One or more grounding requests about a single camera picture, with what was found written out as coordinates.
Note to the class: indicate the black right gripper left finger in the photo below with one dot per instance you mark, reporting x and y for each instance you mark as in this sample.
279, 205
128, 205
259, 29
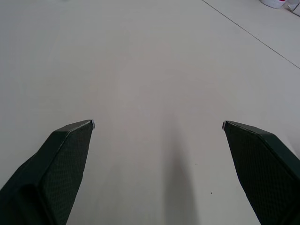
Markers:
54, 173

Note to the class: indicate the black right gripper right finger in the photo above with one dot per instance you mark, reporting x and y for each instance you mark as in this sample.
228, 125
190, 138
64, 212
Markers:
264, 168

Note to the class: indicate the white box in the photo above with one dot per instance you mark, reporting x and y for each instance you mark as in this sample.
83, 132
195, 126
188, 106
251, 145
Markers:
294, 6

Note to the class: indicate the white round container red rim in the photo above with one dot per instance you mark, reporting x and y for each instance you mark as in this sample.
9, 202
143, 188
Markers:
273, 2

